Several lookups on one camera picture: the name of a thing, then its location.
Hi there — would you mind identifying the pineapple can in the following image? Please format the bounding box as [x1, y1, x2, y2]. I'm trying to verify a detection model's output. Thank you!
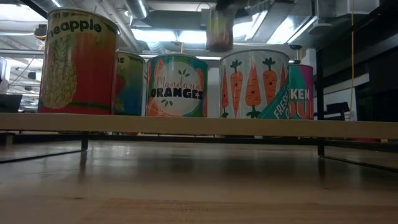
[37, 6, 121, 115]

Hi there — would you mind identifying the wooden shelf board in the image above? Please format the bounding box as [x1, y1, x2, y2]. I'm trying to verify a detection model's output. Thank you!
[0, 111, 398, 140]

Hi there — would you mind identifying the sliced carrots can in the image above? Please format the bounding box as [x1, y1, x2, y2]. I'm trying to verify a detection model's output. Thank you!
[218, 49, 290, 119]

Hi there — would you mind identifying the long linear ceiling light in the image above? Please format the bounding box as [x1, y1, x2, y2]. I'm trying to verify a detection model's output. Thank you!
[138, 53, 302, 65]

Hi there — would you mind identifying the round silver ventilation duct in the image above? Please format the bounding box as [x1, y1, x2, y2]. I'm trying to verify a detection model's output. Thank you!
[124, 0, 149, 20]

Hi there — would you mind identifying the yellow corn can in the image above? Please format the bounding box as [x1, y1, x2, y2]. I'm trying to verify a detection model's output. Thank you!
[206, 5, 234, 53]

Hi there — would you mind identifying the dark computer monitor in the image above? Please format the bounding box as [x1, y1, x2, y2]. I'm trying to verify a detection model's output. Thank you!
[0, 94, 23, 113]

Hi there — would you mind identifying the white desk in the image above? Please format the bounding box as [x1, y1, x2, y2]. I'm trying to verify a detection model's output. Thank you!
[313, 72, 371, 122]

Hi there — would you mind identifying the chicken soup can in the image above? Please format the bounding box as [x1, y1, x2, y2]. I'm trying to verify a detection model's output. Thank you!
[287, 63, 315, 121]

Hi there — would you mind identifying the black chair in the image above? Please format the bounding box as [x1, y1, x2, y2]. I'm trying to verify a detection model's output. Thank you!
[313, 101, 351, 121]

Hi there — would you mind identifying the mandarin oranges can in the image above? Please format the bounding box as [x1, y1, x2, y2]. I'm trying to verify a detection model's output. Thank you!
[145, 53, 209, 118]

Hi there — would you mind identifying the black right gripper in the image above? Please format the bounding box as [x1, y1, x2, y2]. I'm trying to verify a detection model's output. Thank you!
[215, 0, 249, 12]

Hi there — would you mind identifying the tomato can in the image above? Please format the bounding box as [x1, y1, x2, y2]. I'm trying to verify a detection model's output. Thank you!
[112, 50, 147, 116]

